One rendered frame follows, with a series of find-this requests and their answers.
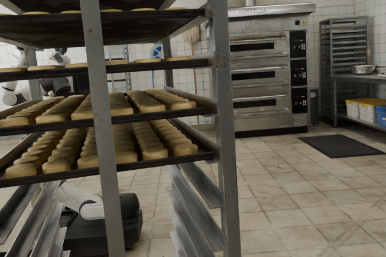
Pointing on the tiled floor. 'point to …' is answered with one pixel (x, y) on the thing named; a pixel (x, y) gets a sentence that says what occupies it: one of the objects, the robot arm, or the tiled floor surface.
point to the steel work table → (369, 95)
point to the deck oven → (269, 69)
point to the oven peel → (191, 35)
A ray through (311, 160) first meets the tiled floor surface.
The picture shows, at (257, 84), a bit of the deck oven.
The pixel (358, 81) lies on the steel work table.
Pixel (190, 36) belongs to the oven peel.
